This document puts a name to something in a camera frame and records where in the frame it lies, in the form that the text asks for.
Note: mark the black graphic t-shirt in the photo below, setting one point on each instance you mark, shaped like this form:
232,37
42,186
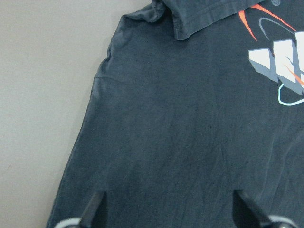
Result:
195,99

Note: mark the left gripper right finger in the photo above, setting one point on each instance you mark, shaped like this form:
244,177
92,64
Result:
246,213

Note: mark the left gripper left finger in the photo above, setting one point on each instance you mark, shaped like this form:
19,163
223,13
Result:
94,215

